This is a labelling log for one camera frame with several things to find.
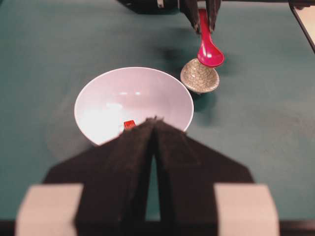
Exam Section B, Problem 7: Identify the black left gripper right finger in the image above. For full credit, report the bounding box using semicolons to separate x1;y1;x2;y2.
154;120;254;236

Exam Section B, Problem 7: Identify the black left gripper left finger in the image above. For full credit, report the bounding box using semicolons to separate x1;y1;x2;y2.
43;118;155;236

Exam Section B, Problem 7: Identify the speckled ceramic spoon rest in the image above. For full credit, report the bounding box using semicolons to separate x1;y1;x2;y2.
180;59;220;94

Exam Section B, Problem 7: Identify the small red block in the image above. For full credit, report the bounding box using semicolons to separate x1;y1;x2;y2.
124;120;136;130

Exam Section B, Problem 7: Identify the white round bowl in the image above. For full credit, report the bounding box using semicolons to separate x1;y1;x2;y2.
74;67;194;146

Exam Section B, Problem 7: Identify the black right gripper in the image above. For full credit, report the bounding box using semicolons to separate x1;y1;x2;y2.
118;0;221;33

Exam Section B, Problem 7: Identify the black frame post right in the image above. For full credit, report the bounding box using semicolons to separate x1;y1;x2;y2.
288;0;315;52

